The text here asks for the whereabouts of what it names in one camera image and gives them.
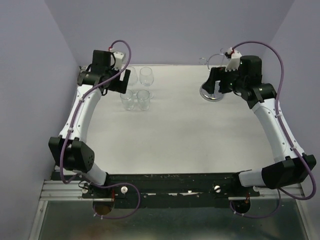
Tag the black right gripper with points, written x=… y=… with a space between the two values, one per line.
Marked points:
x=217 y=73

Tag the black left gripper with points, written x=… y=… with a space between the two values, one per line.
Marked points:
x=120 y=86

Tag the clear wine glass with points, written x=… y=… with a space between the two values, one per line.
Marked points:
x=146 y=78
x=133 y=79

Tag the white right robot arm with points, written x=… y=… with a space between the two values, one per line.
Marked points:
x=243 y=75

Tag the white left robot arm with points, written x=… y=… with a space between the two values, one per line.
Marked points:
x=69 y=149

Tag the chrome wine glass rack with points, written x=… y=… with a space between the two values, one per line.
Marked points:
x=209 y=90

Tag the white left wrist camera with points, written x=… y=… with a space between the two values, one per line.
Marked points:
x=117 y=58

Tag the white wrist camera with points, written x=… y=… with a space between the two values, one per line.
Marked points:
x=117 y=58
x=234 y=58

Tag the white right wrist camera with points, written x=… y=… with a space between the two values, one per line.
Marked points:
x=234 y=58

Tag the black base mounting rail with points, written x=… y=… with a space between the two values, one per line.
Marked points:
x=170 y=191

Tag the aluminium frame rail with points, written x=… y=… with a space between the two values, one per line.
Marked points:
x=52 y=191

